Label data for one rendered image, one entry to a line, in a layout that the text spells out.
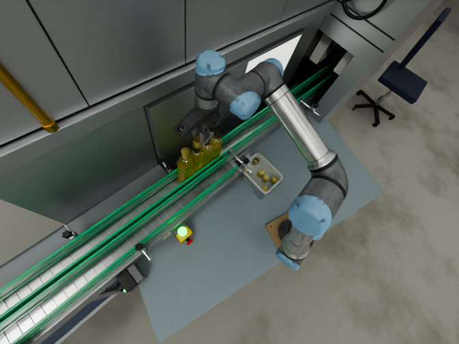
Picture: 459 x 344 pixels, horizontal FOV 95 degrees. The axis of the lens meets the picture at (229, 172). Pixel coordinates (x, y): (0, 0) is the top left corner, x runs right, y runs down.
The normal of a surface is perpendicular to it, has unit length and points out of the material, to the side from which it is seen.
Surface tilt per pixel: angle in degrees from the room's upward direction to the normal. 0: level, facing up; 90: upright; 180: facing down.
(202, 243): 0
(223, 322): 0
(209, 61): 0
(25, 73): 90
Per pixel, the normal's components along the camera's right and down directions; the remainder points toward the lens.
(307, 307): 0.18, -0.42
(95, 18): 0.68, 0.71
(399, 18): -0.71, 0.57
